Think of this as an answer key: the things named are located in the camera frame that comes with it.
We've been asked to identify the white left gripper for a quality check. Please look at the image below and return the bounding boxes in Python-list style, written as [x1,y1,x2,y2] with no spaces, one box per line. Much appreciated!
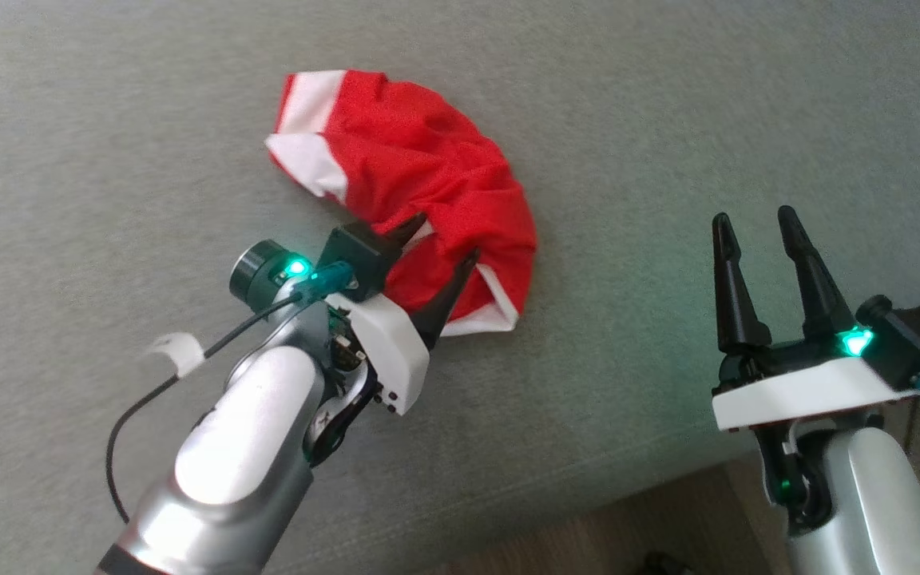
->
[323,212,481,417]

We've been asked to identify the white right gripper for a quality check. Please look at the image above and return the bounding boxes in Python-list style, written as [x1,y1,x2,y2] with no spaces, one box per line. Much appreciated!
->
[711,205,920,434]

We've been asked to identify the red basketball shorts white trim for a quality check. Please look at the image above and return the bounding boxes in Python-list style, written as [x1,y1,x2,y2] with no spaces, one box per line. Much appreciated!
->
[265,69,538,337]

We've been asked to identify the grey fabric sofa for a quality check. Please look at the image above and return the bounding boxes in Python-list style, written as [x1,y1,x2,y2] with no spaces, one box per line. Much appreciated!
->
[0,0,920,575]

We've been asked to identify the black left cable teal plug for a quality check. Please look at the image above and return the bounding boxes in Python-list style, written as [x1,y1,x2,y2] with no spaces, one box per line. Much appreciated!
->
[105,262,354,525]

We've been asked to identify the white left cable tag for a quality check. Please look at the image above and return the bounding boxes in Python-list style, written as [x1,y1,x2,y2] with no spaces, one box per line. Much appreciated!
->
[146,332,206,379]

